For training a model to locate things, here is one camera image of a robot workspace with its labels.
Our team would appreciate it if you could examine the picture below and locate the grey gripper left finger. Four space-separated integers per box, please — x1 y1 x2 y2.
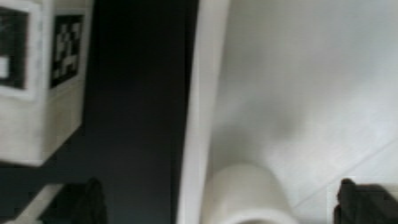
6 177 111 224

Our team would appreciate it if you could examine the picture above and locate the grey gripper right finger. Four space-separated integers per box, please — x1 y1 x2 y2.
333 179 398 224

